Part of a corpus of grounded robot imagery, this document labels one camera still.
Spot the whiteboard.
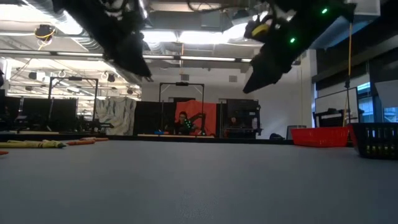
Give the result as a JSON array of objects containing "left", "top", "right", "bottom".
[{"left": 313, "top": 86, "right": 361, "bottom": 128}]

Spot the white patterned sheet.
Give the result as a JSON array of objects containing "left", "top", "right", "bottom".
[{"left": 94, "top": 96, "right": 138, "bottom": 136}]

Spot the dark equipment desk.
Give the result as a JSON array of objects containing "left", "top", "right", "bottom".
[{"left": 313, "top": 107, "right": 365, "bottom": 128}]

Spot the black shelf cabinet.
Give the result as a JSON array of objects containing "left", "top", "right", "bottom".
[{"left": 221, "top": 98, "right": 264, "bottom": 139}]

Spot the blue window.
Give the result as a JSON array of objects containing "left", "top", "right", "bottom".
[{"left": 356, "top": 81, "right": 374, "bottom": 124}]

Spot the black frame stand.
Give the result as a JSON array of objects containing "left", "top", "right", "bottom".
[
  {"left": 158, "top": 81, "right": 206, "bottom": 138},
  {"left": 47, "top": 75, "right": 100, "bottom": 125}
]

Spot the blue-grey table mat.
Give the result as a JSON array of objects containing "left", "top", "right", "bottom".
[{"left": 0, "top": 139, "right": 398, "bottom": 224}]

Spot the black aluminium table frame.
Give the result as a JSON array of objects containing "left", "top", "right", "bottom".
[{"left": 0, "top": 131, "right": 295, "bottom": 146}]

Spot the black partition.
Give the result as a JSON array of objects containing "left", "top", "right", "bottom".
[
  {"left": 132, "top": 100, "right": 177, "bottom": 136},
  {"left": 0, "top": 95, "right": 79, "bottom": 133}
]

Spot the yellow hanging cable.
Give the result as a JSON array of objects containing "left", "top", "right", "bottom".
[{"left": 341, "top": 21, "right": 353, "bottom": 126}]

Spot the black plastic basket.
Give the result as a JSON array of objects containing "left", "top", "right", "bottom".
[{"left": 347, "top": 122, "right": 398, "bottom": 161}]

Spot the grey ceiling box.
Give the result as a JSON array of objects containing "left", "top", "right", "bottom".
[{"left": 200, "top": 8, "right": 224, "bottom": 31}]

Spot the red plastic basket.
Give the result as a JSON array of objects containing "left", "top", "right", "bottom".
[{"left": 290, "top": 126, "right": 349, "bottom": 148}]

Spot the grey panel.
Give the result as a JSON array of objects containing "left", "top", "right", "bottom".
[{"left": 285, "top": 124, "right": 308, "bottom": 141}]

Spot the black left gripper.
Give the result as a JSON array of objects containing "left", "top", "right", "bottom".
[{"left": 91, "top": 0, "right": 153, "bottom": 78}]

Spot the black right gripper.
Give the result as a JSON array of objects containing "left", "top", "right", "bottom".
[{"left": 242, "top": 0, "right": 357, "bottom": 95}]

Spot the orange cloth panel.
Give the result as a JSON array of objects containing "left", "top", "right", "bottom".
[{"left": 174, "top": 99, "right": 218, "bottom": 128}]

